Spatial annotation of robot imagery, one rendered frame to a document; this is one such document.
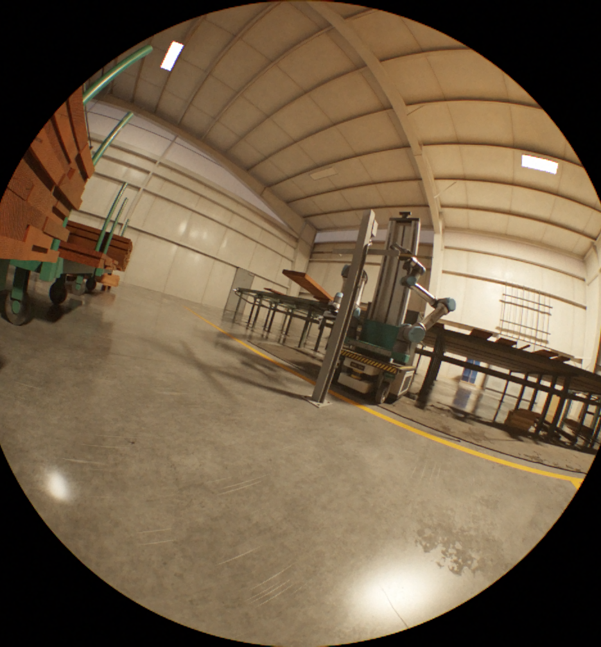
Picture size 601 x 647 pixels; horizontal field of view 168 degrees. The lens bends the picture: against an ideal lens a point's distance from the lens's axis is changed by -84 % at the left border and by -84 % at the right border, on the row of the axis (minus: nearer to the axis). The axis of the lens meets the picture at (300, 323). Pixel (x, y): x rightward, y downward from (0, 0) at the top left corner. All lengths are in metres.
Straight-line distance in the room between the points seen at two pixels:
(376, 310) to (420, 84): 6.18
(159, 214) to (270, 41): 7.30
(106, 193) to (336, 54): 8.74
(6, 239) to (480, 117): 7.38
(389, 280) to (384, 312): 0.32
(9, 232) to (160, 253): 8.76
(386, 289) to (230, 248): 8.60
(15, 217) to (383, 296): 2.15
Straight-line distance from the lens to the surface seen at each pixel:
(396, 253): 1.28
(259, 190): 11.20
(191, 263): 9.27
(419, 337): 1.55
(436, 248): 8.55
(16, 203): 0.38
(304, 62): 7.20
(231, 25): 7.88
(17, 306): 1.53
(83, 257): 1.28
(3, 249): 0.38
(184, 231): 9.36
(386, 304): 1.99
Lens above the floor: 0.45
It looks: 1 degrees down
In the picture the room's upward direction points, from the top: 17 degrees clockwise
